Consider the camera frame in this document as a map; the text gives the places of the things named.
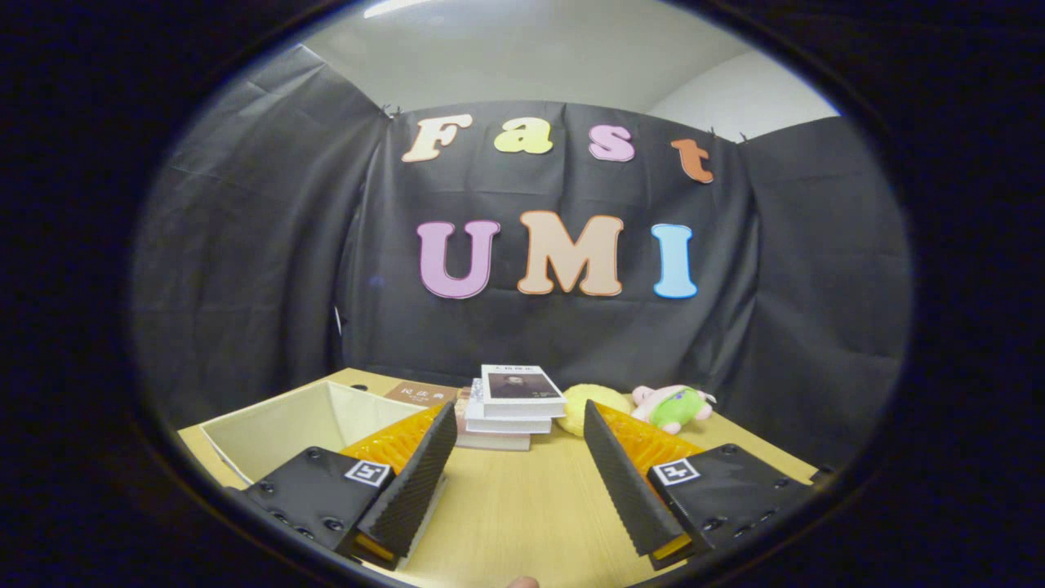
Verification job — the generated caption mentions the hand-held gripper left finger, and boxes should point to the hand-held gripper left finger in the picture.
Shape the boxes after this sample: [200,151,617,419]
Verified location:
[241,401,458,571]

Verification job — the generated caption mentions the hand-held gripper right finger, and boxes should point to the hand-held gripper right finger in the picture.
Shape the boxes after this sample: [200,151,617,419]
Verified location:
[583,400,819,571]

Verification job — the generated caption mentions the grey fabric storage box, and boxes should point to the grey fabric storage box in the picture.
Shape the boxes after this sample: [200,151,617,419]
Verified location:
[199,380,448,566]

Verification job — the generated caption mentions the brown cover book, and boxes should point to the brown cover book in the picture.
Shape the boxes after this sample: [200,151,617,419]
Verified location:
[384,381,459,408]

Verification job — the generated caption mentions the pink plush toy green shorts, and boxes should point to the pink plush toy green shorts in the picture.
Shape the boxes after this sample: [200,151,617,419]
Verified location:
[631,384,718,435]

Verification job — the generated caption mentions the yellow plush toy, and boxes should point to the yellow plush toy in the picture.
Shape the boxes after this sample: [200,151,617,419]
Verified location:
[558,384,634,438]

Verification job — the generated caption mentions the white paperback book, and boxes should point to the white paperback book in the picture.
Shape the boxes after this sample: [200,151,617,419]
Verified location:
[465,378,554,435]

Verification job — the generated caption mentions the black backdrop cloth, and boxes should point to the black backdrop cloth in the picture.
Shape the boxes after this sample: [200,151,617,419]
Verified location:
[131,45,911,470]

